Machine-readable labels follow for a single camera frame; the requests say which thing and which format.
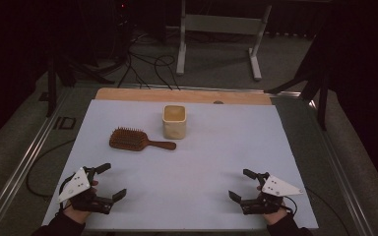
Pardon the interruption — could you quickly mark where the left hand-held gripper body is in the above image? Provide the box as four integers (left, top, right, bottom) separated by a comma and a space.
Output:
57, 166, 115, 215

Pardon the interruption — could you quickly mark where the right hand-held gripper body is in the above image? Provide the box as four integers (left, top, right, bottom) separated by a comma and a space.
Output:
239, 171, 305, 216

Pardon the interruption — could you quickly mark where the brown wooden hairbrush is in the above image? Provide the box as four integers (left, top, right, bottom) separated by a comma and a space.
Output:
108, 126, 177, 152

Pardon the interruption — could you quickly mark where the beige square cup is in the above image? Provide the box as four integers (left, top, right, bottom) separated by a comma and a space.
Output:
161, 104, 187, 141

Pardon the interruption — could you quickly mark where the person's left hand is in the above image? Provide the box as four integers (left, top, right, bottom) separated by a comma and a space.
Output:
62, 204, 94, 225

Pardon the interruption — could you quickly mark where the person's right hand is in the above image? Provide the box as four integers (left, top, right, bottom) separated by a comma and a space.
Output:
263, 208, 293, 226

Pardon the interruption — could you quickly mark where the white table sheet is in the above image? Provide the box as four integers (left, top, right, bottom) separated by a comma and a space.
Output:
40, 98, 320, 232

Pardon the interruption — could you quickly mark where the black tripod stand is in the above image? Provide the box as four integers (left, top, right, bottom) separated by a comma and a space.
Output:
45, 52, 116, 118

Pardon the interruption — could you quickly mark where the black angled stand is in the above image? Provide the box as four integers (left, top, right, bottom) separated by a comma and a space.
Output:
264, 32, 331, 132

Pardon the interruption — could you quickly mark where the white metal stand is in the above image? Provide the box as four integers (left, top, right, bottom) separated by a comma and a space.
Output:
175, 0, 273, 82

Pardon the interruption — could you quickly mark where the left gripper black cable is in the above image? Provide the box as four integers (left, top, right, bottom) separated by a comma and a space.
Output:
57, 173, 80, 217

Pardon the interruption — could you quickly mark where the black floor cable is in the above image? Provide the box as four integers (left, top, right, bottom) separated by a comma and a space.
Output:
152, 54, 182, 91
117, 32, 153, 90
25, 139, 77, 200
304, 187, 351, 236

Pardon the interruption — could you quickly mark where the aluminium floor rail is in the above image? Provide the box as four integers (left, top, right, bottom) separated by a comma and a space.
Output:
308, 97, 375, 236
117, 82, 303, 98
0, 87, 75, 236

